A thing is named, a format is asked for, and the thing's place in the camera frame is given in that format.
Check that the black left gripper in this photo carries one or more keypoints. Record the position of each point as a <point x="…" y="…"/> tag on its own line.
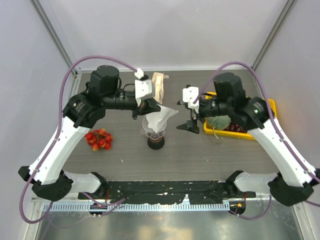
<point x="147" y="105"/>

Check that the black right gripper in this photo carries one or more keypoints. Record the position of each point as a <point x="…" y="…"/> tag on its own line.
<point x="191" y="125"/>

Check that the white paper coffee filter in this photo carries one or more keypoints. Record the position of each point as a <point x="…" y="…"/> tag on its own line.
<point x="156" y="119"/>

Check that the clear plastic coffee dripper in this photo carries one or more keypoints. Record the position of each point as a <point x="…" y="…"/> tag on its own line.
<point x="146" y="127"/>

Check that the black base glass carafe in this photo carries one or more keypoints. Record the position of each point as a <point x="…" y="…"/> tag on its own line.
<point x="155" y="141"/>

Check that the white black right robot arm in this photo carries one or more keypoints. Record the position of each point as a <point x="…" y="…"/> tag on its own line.
<point x="293" y="183"/>

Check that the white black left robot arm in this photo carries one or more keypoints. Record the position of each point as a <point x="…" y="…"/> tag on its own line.
<point x="104" y="91"/>

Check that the stack of paper filters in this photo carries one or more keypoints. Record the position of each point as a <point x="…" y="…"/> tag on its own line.
<point x="158" y="80"/>

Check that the green netted melon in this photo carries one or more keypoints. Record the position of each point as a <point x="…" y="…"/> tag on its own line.
<point x="219" y="122"/>

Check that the red grape bunch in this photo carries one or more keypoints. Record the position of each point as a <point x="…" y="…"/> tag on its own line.
<point x="233" y="127"/>

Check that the red cherry bunch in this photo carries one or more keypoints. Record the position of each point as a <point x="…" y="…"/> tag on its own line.
<point x="99" y="139"/>

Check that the yellow plastic fruit tray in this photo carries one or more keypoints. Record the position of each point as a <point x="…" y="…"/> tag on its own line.
<point x="236" y="134"/>

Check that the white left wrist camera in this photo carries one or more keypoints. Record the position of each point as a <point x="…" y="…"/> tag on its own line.
<point x="144" y="87"/>

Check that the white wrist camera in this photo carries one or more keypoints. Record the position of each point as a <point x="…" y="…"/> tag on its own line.
<point x="189" y="98"/>
<point x="144" y="87"/>

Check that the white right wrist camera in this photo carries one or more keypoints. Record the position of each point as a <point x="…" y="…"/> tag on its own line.
<point x="189" y="98"/>

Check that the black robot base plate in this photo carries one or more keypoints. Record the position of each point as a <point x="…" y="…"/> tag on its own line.
<point x="170" y="192"/>

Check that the white slotted cable duct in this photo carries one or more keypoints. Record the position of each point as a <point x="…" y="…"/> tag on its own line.
<point x="87" y="206"/>

